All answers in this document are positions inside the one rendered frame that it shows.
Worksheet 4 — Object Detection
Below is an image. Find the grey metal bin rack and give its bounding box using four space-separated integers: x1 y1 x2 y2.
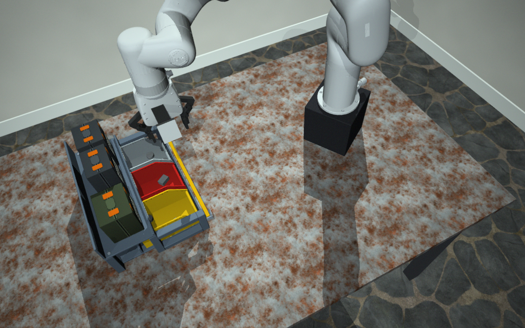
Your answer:
63 131 213 273

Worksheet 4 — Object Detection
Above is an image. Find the red open bin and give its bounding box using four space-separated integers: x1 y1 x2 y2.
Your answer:
131 162 187 201

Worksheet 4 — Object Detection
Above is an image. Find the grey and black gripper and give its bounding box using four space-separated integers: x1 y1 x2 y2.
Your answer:
128 78 195 143

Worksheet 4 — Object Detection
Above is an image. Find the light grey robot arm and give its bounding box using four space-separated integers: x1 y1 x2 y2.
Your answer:
117 0 391 144

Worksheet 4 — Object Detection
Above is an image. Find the olive green case with orange latches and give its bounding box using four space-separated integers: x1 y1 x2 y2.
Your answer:
90 183 144 243

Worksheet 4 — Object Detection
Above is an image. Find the yellow vertical bar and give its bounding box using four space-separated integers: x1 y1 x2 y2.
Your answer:
168 142 210 217

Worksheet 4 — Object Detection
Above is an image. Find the yellow open bin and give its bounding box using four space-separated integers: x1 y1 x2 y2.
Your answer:
143 189 199 241

